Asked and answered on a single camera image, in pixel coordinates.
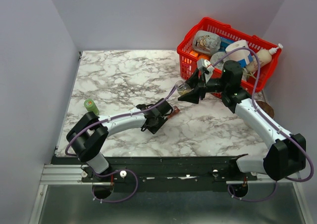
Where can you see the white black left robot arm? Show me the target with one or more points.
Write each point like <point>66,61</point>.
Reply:
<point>87,137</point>

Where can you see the blue box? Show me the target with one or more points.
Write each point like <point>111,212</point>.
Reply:
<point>225,42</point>

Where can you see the black metal base frame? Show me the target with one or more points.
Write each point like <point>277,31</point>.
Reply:
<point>164,174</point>

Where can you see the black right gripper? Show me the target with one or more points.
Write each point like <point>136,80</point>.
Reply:
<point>193,96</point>

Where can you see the grey wrapped printed paper roll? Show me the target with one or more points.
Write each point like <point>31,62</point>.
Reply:
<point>205,42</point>

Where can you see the orange ball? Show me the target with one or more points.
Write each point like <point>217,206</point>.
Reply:
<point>204,57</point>

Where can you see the orange snack box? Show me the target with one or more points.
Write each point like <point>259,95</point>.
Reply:
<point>194,53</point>

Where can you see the grey wrapped small paper roll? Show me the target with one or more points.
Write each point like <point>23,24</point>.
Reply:
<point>217,60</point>

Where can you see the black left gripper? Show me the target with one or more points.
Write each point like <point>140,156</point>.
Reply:
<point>153,130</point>

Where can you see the cream lotion pump bottle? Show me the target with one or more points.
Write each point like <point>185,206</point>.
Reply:
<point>264,56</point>

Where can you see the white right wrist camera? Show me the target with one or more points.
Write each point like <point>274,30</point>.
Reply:
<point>205,66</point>

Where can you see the red weekly pill organizer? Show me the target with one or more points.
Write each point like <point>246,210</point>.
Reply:
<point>175,111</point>

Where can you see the clear bottle yellow pills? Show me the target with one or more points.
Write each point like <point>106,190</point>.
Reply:
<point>182,87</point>

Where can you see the aluminium rail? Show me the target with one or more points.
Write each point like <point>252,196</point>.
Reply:
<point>64,175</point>

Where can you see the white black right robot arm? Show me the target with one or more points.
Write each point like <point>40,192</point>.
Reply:
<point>285,150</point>

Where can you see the white toilet roll blue tape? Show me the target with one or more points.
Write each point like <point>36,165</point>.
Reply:
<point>244,57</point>

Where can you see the brown round object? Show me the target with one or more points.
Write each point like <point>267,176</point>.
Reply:
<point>266,108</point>

